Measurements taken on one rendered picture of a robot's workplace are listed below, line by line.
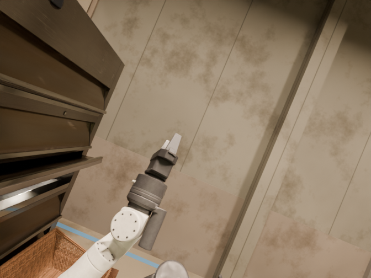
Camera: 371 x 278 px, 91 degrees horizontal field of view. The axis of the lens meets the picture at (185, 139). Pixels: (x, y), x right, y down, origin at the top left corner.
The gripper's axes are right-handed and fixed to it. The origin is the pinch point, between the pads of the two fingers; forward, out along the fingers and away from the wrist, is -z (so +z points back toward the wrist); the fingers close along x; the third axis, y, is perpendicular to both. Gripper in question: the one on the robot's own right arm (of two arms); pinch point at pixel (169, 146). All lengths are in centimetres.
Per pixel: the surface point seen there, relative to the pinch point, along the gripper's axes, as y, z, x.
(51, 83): 49, -10, -31
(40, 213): 34, 44, -91
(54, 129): 45, 2, -54
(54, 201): 33, 36, -100
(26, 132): 48, 10, -40
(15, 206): 41, 40, -64
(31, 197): 40, 35, -72
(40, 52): 55, -16, -22
